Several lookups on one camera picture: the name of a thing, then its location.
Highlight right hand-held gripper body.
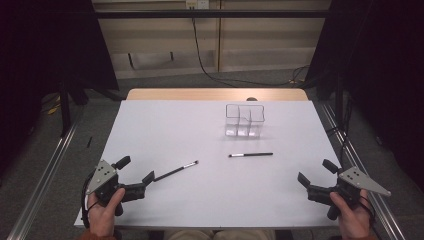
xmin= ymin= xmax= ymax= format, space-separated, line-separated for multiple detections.
xmin=306 ymin=165 xmax=392 ymax=222

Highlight person's right hand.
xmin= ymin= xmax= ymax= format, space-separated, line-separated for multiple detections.
xmin=329 ymin=189 xmax=372 ymax=239

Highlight person's beige trousers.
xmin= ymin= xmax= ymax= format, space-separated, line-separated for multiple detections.
xmin=163 ymin=229 xmax=276 ymax=240

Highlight person's left hand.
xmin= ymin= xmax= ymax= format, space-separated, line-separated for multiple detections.
xmin=87 ymin=187 xmax=127 ymax=238

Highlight dark curtain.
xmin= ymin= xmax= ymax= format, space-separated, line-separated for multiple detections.
xmin=304 ymin=0 xmax=424 ymax=192
xmin=0 ymin=0 xmax=120 ymax=178

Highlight black horizontal bar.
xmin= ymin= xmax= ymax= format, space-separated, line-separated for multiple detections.
xmin=94 ymin=9 xmax=331 ymax=19

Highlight black metal stand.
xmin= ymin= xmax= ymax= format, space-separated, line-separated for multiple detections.
xmin=58 ymin=79 xmax=73 ymax=138

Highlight clear plastic compartment organizer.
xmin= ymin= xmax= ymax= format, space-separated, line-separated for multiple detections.
xmin=224 ymin=103 xmax=266 ymax=138

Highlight metal floor rail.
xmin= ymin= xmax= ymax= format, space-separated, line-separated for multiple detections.
xmin=6 ymin=111 xmax=85 ymax=240
xmin=319 ymin=101 xmax=407 ymax=240

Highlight black makeup brush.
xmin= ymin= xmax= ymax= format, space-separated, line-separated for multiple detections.
xmin=228 ymin=152 xmax=274 ymax=158
xmin=153 ymin=160 xmax=200 ymax=183

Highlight left hand-held gripper black cable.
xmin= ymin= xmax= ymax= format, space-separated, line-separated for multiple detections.
xmin=80 ymin=171 xmax=98 ymax=229

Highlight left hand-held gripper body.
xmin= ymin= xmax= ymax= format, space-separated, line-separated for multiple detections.
xmin=85 ymin=159 xmax=148 ymax=217

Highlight white wall socket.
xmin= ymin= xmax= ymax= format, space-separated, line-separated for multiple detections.
xmin=185 ymin=0 xmax=210 ymax=10

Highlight long black wall cable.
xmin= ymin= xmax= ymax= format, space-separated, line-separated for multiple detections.
xmin=190 ymin=8 xmax=311 ymax=88

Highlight wooden table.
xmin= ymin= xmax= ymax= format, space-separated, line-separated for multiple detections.
xmin=125 ymin=87 xmax=309 ymax=102

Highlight white table board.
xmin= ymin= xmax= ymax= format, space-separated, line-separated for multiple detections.
xmin=73 ymin=99 xmax=368 ymax=230

